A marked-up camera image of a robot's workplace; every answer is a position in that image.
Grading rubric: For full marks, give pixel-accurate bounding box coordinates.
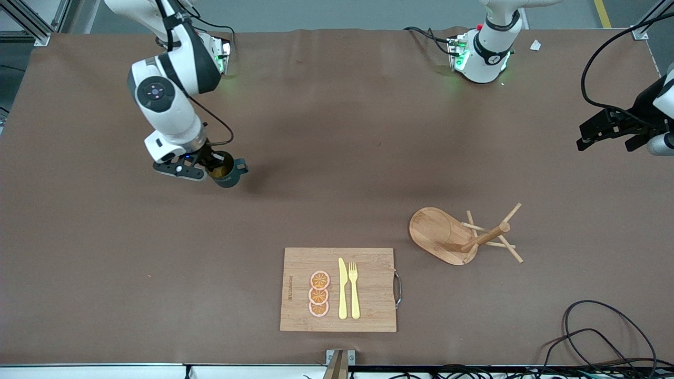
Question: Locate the dark green cup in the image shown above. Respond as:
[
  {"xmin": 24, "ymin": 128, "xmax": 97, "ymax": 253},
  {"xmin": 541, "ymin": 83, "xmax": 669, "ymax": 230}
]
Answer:
[{"xmin": 208, "ymin": 151, "xmax": 249, "ymax": 189}]

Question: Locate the wooden cup rack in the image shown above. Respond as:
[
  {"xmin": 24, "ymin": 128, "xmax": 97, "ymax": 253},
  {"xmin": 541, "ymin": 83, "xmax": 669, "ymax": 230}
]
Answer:
[{"xmin": 409, "ymin": 202, "xmax": 524, "ymax": 266}]

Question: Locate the brown table cover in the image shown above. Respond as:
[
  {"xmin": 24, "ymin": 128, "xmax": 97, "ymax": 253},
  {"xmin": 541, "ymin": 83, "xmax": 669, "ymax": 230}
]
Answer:
[{"xmin": 0, "ymin": 26, "xmax": 674, "ymax": 366}]

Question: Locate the yellow plastic knife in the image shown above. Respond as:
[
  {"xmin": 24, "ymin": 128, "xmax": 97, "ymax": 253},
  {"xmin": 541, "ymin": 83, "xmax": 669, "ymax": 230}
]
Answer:
[{"xmin": 338, "ymin": 257, "xmax": 349, "ymax": 320}]

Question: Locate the yellow plastic fork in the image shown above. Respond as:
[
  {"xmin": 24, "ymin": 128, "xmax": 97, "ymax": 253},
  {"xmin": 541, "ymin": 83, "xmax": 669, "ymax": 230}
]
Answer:
[{"xmin": 348, "ymin": 262, "xmax": 361, "ymax": 320}]

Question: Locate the bamboo cutting board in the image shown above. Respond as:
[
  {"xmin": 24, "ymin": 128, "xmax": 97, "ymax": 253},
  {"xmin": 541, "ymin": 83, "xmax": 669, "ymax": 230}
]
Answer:
[{"xmin": 280, "ymin": 247, "xmax": 402, "ymax": 333}]

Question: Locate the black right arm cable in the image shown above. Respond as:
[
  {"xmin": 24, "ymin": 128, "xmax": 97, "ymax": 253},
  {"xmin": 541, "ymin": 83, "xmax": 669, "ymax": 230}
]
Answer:
[{"xmin": 155, "ymin": 0, "xmax": 234, "ymax": 146}]

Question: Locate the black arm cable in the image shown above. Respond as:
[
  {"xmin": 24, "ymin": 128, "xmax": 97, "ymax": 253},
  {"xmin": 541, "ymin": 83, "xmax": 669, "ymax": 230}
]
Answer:
[
  {"xmin": 155, "ymin": 0, "xmax": 234, "ymax": 146},
  {"xmin": 580, "ymin": 12, "xmax": 674, "ymax": 129}
]

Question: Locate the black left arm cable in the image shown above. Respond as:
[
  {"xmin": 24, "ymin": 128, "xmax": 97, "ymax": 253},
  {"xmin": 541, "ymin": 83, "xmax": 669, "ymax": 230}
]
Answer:
[{"xmin": 580, "ymin": 12, "xmax": 674, "ymax": 129}]

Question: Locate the black base cable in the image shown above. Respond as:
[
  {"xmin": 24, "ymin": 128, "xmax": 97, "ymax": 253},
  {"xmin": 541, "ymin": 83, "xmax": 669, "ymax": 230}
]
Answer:
[
  {"xmin": 184, "ymin": 15, "xmax": 236, "ymax": 52},
  {"xmin": 403, "ymin": 25, "xmax": 459, "ymax": 56}
]

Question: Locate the black looped floor cable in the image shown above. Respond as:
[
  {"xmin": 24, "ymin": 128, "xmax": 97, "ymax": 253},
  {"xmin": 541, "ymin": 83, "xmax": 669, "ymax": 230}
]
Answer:
[
  {"xmin": 538, "ymin": 328, "xmax": 640, "ymax": 378},
  {"xmin": 562, "ymin": 300, "xmax": 660, "ymax": 377}
]

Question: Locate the white table edge rail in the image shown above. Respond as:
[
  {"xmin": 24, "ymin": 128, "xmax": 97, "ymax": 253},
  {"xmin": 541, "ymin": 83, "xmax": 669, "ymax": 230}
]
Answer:
[{"xmin": 0, "ymin": 363, "xmax": 327, "ymax": 379}]

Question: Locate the grey metal mounting bracket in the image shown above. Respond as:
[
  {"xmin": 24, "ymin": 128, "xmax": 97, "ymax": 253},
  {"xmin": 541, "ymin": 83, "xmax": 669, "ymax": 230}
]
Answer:
[{"xmin": 322, "ymin": 348, "xmax": 356, "ymax": 379}]

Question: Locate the black cable bundle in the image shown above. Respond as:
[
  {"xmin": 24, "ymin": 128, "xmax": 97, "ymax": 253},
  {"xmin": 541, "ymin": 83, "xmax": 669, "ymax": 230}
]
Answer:
[{"xmin": 303, "ymin": 363, "xmax": 674, "ymax": 379}]

